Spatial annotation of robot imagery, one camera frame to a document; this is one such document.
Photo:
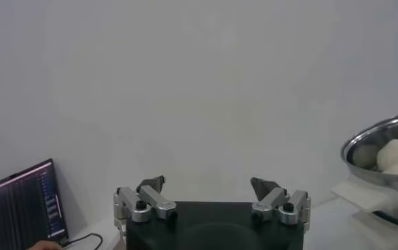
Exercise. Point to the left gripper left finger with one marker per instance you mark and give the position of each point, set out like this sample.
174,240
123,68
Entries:
158,204

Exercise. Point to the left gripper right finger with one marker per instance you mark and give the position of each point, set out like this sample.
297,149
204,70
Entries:
270,204

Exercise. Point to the stainless steel steamer basket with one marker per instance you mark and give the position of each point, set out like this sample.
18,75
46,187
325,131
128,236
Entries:
396,190

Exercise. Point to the person's bare hand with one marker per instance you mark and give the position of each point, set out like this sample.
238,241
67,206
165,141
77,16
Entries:
44,246

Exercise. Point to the black laptop with dark screen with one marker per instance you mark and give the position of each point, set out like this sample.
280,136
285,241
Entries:
19,210

